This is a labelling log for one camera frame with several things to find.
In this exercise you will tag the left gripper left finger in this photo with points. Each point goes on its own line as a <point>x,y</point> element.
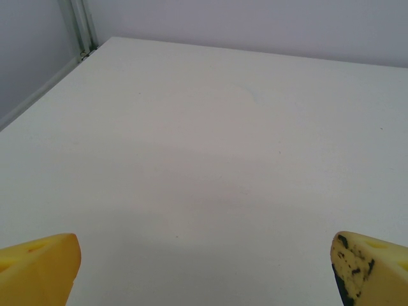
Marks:
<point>35,274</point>

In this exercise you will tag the aluminium frame post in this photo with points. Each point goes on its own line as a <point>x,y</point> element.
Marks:
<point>81,25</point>

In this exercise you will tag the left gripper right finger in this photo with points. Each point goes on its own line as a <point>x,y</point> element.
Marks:
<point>376,274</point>

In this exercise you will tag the aluminium side rail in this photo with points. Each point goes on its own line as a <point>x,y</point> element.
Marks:
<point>38,95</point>

